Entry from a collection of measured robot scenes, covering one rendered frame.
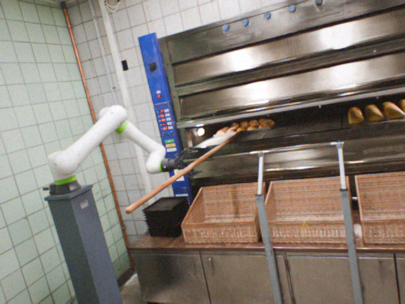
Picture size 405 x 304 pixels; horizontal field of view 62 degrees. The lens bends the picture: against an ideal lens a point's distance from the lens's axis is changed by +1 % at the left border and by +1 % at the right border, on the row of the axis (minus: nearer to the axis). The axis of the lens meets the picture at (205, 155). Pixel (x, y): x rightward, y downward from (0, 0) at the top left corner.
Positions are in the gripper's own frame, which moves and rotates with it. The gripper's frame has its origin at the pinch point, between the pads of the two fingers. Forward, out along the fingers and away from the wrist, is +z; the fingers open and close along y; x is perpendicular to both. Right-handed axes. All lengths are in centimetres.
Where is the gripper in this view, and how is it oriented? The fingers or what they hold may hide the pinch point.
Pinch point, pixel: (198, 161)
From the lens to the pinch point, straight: 217.1
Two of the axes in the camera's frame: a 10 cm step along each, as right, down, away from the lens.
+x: -3.7, 2.5, -8.9
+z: 9.1, -1.1, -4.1
